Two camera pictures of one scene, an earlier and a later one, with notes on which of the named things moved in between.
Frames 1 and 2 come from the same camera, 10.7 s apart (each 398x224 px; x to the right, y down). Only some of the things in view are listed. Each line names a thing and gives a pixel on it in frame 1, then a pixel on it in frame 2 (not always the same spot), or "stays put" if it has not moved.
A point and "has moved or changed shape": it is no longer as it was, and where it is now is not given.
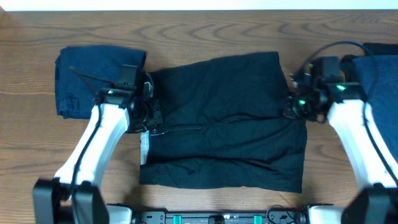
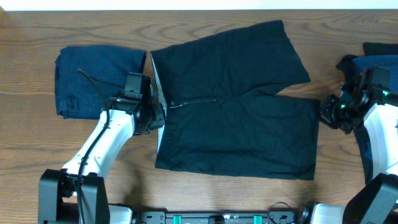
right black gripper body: [301, 107] -> [339, 115]
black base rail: [273, 215] stays put
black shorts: [224, 127] has moved or changed shape
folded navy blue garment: [81, 71] stays put
